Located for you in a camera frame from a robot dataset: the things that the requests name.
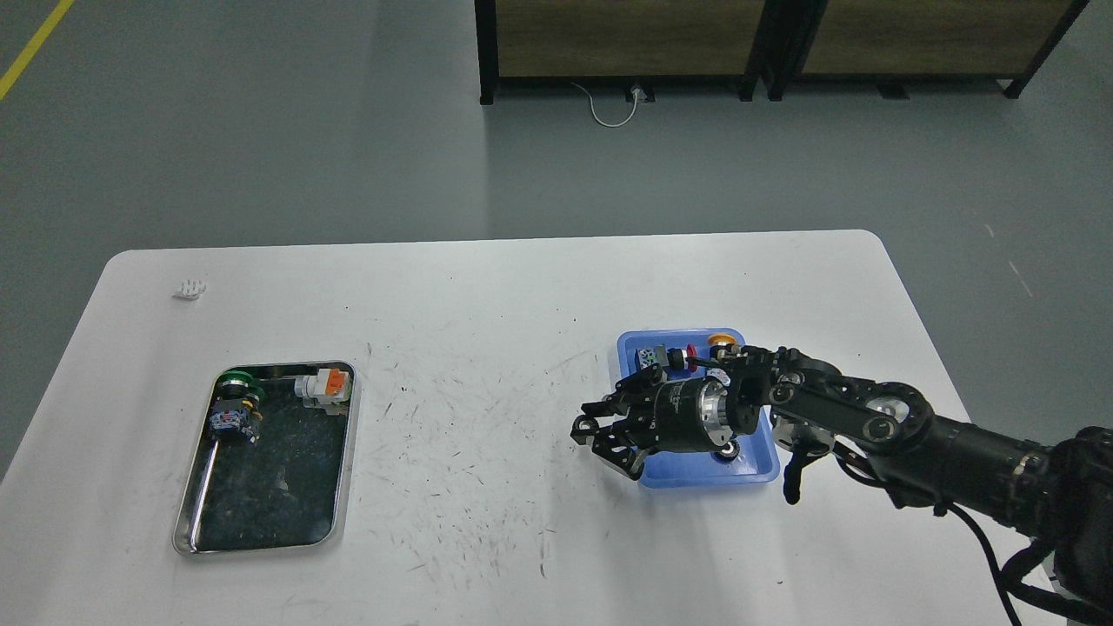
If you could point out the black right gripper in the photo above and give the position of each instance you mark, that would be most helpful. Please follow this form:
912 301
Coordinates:
684 416

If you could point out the black gear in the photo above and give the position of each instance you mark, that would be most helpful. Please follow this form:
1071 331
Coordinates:
729 452

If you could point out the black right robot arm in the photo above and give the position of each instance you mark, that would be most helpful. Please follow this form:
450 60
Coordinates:
1040 512

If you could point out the blue plastic tray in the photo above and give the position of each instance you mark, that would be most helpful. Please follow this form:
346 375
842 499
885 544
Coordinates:
757 463

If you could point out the silver metal tray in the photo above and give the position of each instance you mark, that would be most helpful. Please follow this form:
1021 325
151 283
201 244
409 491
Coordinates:
287 491

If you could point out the orange white connector block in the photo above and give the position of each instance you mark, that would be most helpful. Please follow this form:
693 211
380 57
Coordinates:
329 390

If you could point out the left wooden cabinet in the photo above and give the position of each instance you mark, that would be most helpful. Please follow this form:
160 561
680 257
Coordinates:
627 44

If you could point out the wooden cabinet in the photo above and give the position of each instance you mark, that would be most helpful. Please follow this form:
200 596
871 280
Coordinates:
627 44
894 43

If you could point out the small white plastic piece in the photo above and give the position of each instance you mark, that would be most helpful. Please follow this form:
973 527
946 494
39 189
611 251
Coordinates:
190 290

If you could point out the right wooden cabinet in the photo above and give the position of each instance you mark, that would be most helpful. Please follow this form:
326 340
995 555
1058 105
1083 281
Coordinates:
894 43

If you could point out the red push button switch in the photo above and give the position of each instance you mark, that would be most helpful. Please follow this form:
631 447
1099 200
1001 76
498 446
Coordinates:
675 361

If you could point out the yellow push button switch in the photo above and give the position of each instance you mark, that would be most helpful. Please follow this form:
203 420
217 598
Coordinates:
719 341

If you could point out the green push button switch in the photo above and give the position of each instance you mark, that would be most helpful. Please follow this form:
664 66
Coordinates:
235 414

